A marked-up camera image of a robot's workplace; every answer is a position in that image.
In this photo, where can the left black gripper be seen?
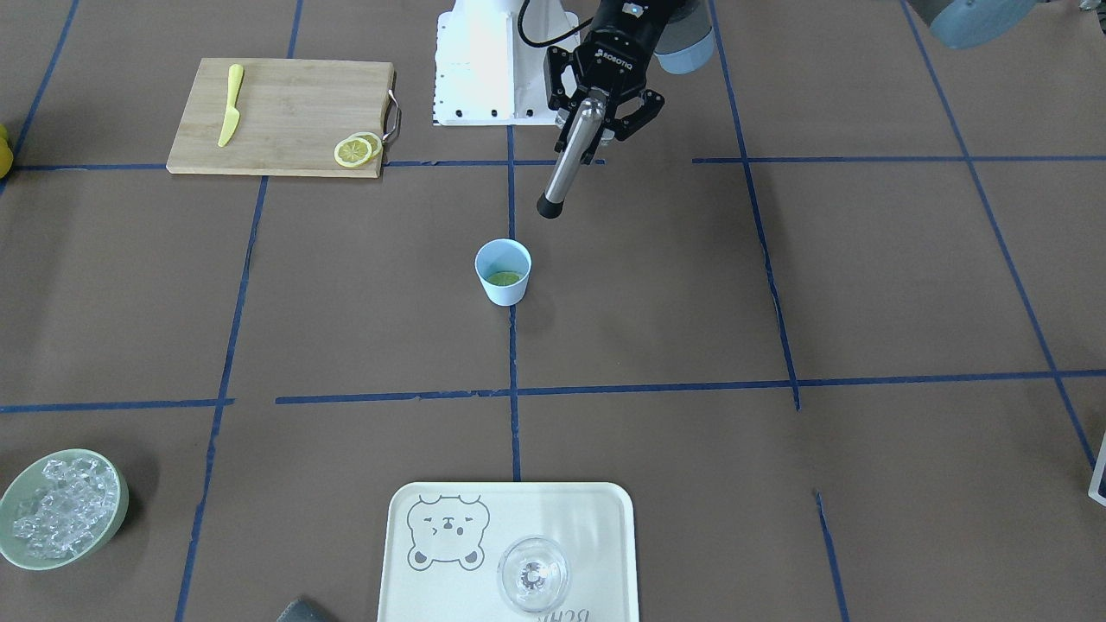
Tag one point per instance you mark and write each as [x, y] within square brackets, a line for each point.
[624, 45]

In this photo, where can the steel muddler black tip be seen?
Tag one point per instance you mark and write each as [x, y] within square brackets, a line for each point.
[570, 160]

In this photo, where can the lemon slice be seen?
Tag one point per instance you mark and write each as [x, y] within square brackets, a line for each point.
[351, 153]
[375, 141]
[504, 279]

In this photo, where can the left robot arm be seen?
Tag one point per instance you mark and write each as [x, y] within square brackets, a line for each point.
[689, 39]

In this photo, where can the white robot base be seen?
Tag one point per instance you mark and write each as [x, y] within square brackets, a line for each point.
[489, 70]

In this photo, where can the light blue cup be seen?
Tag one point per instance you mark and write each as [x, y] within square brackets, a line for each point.
[503, 266]

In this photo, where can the yellow lemon at edge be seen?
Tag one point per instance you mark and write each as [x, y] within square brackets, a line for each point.
[7, 157]

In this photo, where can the bamboo cutting board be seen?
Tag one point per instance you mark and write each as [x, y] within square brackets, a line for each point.
[293, 113]

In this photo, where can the yellow plastic knife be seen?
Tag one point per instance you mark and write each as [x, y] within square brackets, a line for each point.
[234, 79]

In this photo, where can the cream bear tray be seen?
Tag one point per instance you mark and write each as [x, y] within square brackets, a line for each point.
[444, 542]

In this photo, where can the clear wine glass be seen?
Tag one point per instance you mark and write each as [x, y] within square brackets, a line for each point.
[534, 575]

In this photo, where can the green bowl of ice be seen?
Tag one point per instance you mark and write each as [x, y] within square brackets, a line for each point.
[62, 508]

